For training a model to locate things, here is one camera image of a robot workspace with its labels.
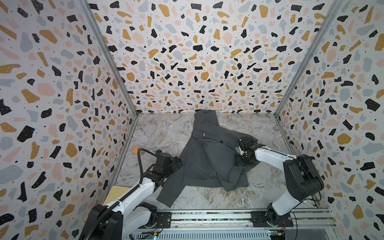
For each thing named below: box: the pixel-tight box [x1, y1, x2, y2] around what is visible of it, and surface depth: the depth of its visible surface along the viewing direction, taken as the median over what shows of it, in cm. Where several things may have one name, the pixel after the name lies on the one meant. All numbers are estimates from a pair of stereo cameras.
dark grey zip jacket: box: [157, 110, 261, 207], surface depth 94 cm
